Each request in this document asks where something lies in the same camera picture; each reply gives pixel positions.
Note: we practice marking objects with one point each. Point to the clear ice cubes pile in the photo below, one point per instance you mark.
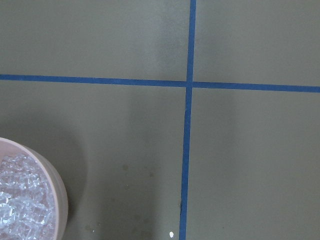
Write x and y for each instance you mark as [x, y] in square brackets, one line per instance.
[27, 206]

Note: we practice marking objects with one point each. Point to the pink bowl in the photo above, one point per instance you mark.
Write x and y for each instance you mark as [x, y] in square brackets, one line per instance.
[12, 148]

